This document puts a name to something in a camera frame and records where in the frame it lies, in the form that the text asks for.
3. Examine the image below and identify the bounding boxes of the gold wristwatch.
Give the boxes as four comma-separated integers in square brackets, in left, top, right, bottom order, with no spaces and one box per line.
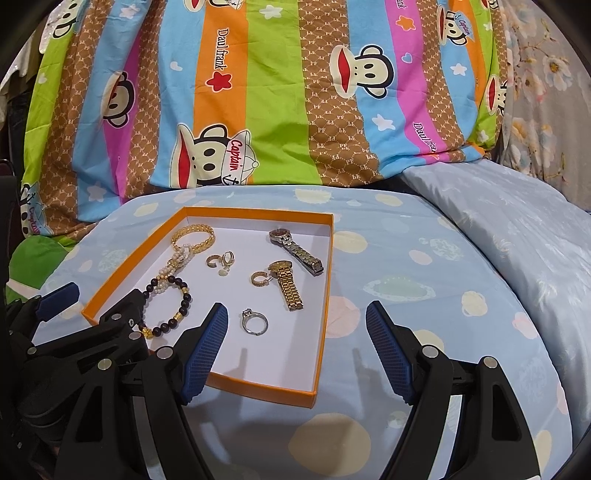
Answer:
[268,260,305,311]

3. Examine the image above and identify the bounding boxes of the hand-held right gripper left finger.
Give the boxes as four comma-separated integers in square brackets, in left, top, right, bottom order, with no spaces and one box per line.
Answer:
[55,302,229,480]

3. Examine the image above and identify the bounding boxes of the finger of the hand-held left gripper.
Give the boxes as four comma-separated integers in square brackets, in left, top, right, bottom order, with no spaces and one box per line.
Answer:
[4,282,78,342]
[23,290,149,370]

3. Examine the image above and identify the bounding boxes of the striped cartoon monkey blanket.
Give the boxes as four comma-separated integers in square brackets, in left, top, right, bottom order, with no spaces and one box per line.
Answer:
[7,0,515,301]

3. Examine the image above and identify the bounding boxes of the light blue pillow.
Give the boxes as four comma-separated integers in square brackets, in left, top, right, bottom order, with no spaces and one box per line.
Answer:
[399,157,591,416]

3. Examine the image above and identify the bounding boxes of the silver ring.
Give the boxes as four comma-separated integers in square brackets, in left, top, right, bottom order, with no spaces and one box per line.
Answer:
[240,308,269,336]

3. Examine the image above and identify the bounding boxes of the blue dotted bed sheet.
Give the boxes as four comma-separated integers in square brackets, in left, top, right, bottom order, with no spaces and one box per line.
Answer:
[7,185,573,480]

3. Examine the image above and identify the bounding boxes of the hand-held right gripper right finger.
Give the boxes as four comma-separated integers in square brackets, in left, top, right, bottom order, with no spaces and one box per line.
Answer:
[365,300,541,480]

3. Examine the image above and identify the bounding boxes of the orange shallow box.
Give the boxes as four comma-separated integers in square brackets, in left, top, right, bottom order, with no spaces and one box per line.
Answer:
[82,207,335,409]

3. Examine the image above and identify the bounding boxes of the silver wristwatch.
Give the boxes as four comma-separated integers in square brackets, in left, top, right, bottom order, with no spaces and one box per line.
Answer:
[269,227,325,277]

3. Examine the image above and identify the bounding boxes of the pearl bracelet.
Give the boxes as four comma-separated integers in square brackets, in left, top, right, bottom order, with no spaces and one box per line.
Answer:
[154,240,197,294]

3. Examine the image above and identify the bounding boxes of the grey floral cloth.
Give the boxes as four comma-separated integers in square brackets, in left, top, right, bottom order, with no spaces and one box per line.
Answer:
[496,0,591,199]

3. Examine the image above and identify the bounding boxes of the gold chain bracelet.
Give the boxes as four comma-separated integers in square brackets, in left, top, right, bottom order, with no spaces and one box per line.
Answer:
[172,224,215,252]

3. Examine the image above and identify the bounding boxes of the black bead bracelet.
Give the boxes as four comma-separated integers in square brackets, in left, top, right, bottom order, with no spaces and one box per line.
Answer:
[139,274,192,340]

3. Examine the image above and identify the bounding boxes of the hanging clothes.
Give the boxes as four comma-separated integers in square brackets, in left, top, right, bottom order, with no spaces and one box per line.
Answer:
[0,41,44,144]

